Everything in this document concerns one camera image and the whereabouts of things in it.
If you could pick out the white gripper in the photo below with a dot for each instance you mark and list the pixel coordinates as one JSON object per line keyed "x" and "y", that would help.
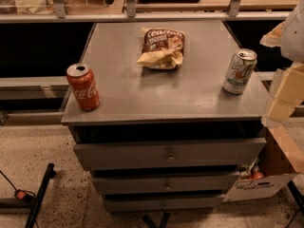
{"x": 294, "y": 37}

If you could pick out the white green 7up can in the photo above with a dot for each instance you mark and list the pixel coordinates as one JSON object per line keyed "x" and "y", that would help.
{"x": 240, "y": 70}

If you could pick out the red coke can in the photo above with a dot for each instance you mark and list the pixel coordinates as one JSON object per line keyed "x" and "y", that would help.
{"x": 81, "y": 78}

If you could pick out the top grey drawer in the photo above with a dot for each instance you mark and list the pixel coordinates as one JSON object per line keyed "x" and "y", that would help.
{"x": 146, "y": 155}

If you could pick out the grey drawer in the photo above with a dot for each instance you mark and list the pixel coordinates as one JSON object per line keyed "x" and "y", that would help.
{"x": 146, "y": 155}
{"x": 146, "y": 184}
{"x": 163, "y": 203}

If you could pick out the cardboard box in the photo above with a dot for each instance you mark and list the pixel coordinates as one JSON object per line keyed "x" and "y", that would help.
{"x": 280, "y": 161}

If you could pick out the red item in box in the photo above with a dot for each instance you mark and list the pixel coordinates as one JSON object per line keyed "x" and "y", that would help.
{"x": 256, "y": 173}

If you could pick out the brown chip bag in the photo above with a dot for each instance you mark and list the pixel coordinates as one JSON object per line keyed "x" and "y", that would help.
{"x": 162, "y": 48}

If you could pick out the grey drawer cabinet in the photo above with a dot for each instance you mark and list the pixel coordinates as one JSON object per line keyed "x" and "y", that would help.
{"x": 144, "y": 105}

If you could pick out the middle grey drawer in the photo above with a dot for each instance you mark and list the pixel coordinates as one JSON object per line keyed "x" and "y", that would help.
{"x": 146, "y": 184}

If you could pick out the bottom grey drawer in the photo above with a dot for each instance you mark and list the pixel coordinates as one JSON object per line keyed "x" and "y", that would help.
{"x": 163, "y": 203}

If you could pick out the black metal stand leg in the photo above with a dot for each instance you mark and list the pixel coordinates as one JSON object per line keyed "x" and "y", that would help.
{"x": 35, "y": 207}

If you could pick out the grey metal shelf rail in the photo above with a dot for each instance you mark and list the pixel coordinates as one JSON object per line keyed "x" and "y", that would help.
{"x": 131, "y": 10}

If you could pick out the orange cable connector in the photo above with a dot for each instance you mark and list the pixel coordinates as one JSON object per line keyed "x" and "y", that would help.
{"x": 25, "y": 196}

